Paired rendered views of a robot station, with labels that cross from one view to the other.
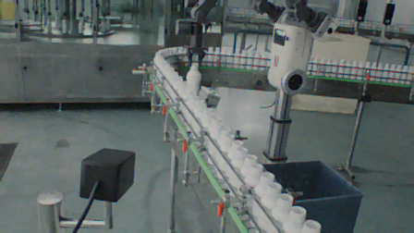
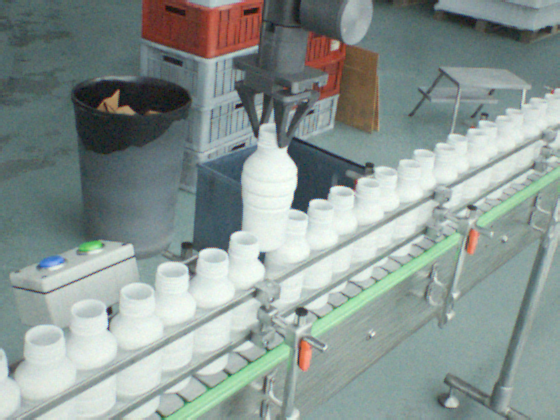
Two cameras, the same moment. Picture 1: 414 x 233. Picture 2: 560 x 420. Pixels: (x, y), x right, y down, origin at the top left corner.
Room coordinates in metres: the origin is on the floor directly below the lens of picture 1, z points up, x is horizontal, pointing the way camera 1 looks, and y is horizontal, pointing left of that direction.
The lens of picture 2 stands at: (2.26, 0.82, 1.65)
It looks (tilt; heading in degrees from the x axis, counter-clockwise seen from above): 27 degrees down; 235
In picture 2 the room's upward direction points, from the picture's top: 7 degrees clockwise
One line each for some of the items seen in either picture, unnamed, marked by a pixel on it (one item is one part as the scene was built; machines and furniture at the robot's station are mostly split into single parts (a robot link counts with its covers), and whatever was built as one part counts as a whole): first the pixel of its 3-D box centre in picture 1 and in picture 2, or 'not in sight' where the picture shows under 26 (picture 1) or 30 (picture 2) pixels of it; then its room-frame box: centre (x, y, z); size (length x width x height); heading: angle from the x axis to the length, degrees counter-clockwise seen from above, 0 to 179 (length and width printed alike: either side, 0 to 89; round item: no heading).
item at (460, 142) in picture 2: (224, 150); (448, 179); (1.27, -0.08, 1.08); 0.06 x 0.06 x 0.17
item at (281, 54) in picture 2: (196, 42); (282, 50); (1.77, 0.08, 1.40); 0.10 x 0.07 x 0.07; 108
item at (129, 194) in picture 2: not in sight; (131, 169); (1.19, -1.79, 0.32); 0.45 x 0.45 x 0.64
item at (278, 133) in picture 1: (276, 146); not in sight; (2.18, -0.47, 0.74); 0.11 x 0.11 x 0.40; 18
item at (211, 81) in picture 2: not in sight; (212, 60); (0.56, -2.35, 0.55); 0.61 x 0.41 x 0.22; 25
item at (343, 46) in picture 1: (322, 70); not in sight; (5.83, -1.80, 0.59); 1.10 x 0.62 x 1.18; 90
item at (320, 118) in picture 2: not in sight; (280, 111); (-0.08, -2.66, 0.11); 0.61 x 0.41 x 0.22; 21
